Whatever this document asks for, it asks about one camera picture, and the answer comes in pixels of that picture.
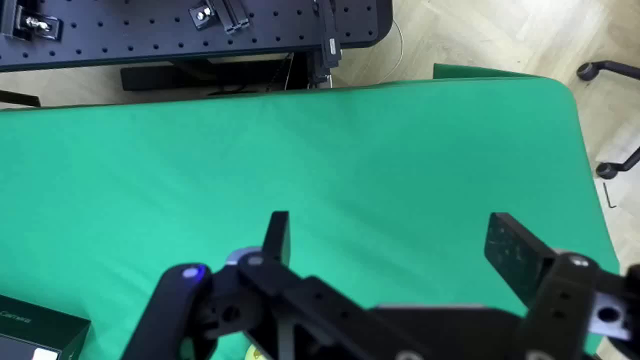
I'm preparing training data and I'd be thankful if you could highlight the black perforated breadboard table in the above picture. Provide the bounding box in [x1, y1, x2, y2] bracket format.
[0, 0, 393, 72]

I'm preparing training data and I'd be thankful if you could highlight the black office chair base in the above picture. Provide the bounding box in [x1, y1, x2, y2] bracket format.
[576, 58, 640, 181]

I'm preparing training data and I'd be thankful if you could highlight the black rectangular box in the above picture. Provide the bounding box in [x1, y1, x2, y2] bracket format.
[0, 297, 90, 360]

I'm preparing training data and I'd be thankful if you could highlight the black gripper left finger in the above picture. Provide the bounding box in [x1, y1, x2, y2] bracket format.
[263, 210, 291, 265]

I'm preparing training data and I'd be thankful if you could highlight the green table cloth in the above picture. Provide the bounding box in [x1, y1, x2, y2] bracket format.
[0, 70, 619, 360]

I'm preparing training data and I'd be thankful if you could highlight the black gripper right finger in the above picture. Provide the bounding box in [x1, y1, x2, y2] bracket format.
[485, 213, 557, 307]

